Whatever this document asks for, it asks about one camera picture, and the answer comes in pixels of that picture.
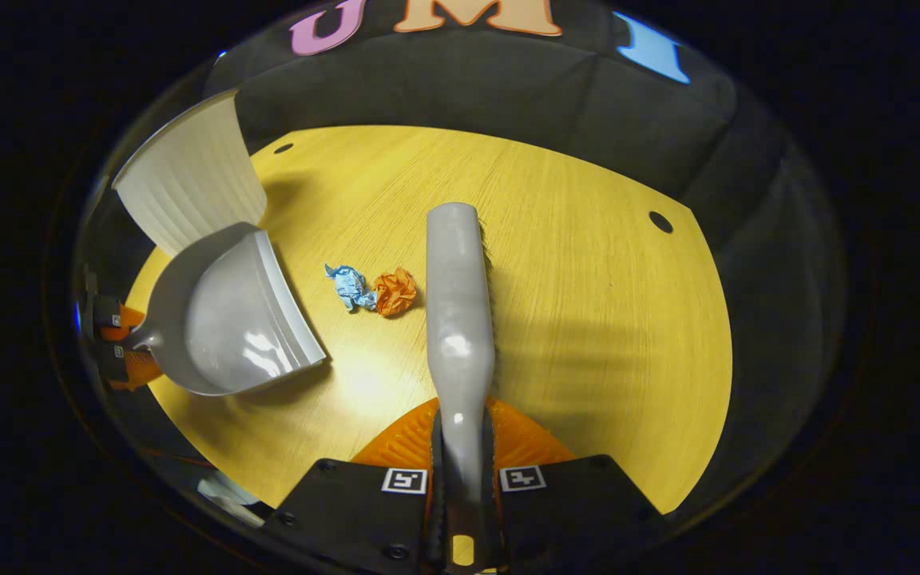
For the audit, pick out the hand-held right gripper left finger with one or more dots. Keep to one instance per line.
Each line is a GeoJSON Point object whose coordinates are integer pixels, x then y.
{"type": "Point", "coordinates": [356, 511]}

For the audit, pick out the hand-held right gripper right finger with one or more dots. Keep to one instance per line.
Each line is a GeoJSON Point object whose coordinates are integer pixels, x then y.
{"type": "Point", "coordinates": [564, 511]}

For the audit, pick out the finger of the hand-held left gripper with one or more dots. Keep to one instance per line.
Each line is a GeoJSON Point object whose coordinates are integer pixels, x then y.
{"type": "Point", "coordinates": [113, 318]}
{"type": "Point", "coordinates": [131, 369]}

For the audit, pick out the grey dustpan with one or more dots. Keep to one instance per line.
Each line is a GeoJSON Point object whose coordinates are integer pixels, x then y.
{"type": "Point", "coordinates": [228, 319]}

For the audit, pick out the white ribbed garbage bin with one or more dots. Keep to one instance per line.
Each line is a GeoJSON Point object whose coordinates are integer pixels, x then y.
{"type": "Point", "coordinates": [188, 184]}

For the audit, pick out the small grey broom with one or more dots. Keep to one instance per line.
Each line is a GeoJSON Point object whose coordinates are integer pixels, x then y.
{"type": "Point", "coordinates": [458, 319]}

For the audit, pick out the orange paper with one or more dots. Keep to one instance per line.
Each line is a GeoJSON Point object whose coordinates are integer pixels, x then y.
{"type": "Point", "coordinates": [394, 292]}

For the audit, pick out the blue paper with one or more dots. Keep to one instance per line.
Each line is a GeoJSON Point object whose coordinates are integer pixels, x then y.
{"type": "Point", "coordinates": [348, 286]}

